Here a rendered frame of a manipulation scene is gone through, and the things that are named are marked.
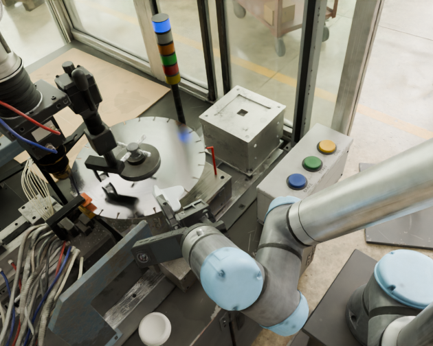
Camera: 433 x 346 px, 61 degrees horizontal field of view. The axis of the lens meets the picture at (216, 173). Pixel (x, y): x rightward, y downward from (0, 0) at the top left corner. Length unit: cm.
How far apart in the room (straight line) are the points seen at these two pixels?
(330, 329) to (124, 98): 105
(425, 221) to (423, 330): 150
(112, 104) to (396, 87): 194
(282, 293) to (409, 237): 143
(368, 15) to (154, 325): 80
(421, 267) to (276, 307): 29
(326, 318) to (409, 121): 180
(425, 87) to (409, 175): 237
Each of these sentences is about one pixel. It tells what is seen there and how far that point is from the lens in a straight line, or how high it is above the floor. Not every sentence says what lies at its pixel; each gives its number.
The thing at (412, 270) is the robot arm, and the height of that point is 97.
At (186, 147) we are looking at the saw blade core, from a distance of 92.
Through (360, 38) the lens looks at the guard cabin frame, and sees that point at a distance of 91.
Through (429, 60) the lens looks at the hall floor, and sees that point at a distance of 312.
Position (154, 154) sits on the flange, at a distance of 91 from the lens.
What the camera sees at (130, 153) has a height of 100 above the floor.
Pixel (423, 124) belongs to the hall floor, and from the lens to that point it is 255.
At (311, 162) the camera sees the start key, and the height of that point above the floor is 91.
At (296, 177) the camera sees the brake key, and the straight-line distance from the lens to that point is 90.
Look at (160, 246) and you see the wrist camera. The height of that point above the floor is 103.
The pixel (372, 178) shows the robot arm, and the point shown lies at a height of 122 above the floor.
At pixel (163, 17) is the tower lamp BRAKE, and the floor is 116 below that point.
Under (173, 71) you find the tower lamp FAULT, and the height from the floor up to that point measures 101.
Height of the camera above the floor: 160
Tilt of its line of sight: 49 degrees down
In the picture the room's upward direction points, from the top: 8 degrees counter-clockwise
